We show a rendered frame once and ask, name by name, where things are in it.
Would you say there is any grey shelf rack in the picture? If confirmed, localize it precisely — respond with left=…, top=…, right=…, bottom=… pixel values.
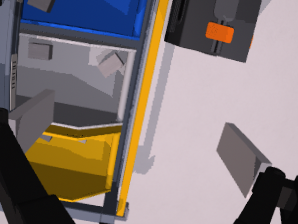
left=0, top=0, right=156, bottom=224

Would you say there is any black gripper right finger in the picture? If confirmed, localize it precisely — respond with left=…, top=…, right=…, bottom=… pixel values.
left=216, top=122, right=298, bottom=224

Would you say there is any orange bar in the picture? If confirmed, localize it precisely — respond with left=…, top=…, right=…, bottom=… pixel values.
left=116, top=0, right=169, bottom=216

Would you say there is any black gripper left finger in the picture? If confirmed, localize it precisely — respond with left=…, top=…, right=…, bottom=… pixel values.
left=0, top=89, right=76, bottom=224

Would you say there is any yellow open bin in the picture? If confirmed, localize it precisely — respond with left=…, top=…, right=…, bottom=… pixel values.
left=25, top=125, right=122, bottom=202

